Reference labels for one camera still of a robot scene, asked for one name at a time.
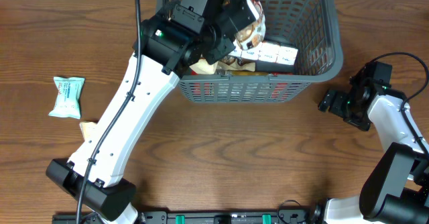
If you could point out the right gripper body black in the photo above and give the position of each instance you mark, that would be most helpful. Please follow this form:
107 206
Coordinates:
334 102

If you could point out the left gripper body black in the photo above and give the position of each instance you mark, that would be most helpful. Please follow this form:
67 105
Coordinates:
217 46

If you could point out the brown snack pouch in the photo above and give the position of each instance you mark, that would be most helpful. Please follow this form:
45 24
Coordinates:
247 38
235 64

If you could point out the Kleenex tissue multipack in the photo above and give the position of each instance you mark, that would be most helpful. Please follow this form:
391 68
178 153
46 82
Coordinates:
270 52

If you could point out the beige paper bag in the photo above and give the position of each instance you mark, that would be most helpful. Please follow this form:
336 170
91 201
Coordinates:
87 128

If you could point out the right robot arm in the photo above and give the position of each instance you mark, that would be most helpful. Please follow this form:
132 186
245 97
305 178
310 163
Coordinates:
397 189

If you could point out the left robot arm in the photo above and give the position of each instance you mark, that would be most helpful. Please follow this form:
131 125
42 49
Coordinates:
176 37

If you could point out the mint toilet tissue wipes pack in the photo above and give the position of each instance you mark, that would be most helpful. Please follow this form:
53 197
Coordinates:
67 100

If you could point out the grey plastic basket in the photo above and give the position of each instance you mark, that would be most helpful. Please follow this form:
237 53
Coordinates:
310 26

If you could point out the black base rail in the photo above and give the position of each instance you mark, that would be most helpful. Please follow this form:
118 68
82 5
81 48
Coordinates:
295 216

